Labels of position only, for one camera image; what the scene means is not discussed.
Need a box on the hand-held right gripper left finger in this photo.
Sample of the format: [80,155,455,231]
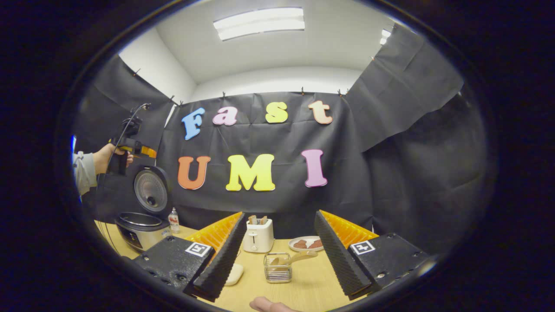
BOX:
[132,211,248,302]

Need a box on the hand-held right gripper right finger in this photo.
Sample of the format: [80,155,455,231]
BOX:
[314,210,431,301]

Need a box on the white rice heap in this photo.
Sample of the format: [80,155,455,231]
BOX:
[225,263,244,286]

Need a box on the wooden spoon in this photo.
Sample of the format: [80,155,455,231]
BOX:
[270,250,318,267]

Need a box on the metal wire chopstick holder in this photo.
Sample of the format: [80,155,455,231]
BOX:
[264,253,293,284]

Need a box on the dark grey rice cooker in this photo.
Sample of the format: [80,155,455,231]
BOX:
[115,165,173,253]

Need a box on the small white plate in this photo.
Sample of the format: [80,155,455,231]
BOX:
[288,236,325,253]

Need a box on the white toaster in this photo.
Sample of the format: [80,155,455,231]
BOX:
[243,218,275,254]

